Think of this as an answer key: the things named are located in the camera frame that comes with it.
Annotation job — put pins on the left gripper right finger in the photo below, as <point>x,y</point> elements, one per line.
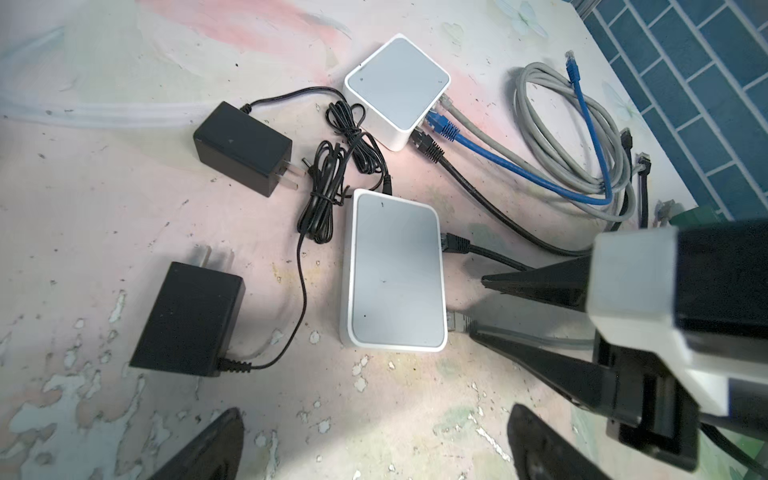
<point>539,452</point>

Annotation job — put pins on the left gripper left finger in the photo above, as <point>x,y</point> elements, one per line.
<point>213,454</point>

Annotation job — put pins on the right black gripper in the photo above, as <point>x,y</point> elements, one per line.
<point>562,285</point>

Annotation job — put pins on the black power adapter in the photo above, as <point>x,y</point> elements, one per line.
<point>190,325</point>
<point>254,154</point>

